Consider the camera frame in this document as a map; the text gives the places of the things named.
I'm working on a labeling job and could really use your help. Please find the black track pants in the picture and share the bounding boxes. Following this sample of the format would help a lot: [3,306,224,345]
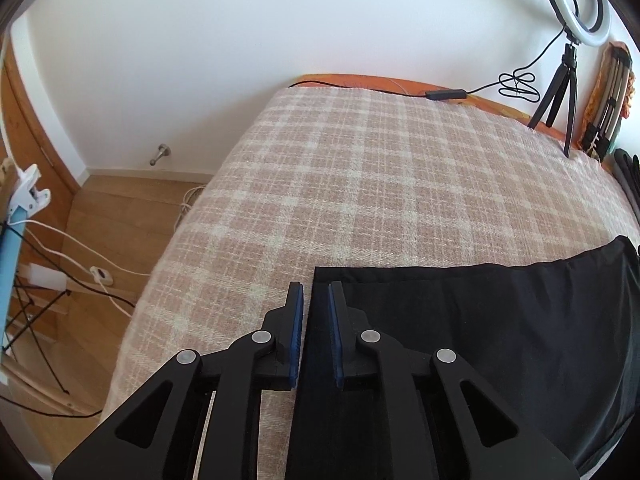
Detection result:
[285,236,639,479]

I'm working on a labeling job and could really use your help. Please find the white power adapter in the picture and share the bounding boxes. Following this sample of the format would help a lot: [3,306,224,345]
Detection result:
[26,263,67,292]

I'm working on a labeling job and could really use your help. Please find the light blue board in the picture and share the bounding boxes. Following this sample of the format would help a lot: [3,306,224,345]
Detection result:
[0,208,27,344]

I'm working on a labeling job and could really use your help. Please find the metal door stopper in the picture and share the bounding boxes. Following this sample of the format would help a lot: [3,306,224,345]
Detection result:
[149,143,171,167]

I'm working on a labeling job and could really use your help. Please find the pink checked bed blanket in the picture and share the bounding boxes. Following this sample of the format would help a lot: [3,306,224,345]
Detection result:
[102,86,640,480]

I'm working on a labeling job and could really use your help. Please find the wooden door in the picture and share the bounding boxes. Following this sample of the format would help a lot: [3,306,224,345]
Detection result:
[1,41,80,231]

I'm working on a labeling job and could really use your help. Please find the folded silver tripod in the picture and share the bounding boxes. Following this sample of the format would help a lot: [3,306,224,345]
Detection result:
[581,52,633,158]

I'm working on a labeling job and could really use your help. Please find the small black tripod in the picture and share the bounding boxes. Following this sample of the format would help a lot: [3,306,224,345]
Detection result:
[528,42,578,158]

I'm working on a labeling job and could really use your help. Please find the white power cable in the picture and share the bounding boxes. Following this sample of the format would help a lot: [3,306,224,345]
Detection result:
[19,184,206,319]

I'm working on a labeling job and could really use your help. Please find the black wire stand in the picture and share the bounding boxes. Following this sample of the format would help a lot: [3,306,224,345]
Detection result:
[1,224,101,418]

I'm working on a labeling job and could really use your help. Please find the ring light black cable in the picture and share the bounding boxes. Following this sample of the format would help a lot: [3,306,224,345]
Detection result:
[290,29,572,104]

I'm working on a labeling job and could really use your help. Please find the white ring light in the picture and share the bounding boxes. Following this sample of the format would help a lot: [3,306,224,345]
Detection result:
[548,0,612,48]

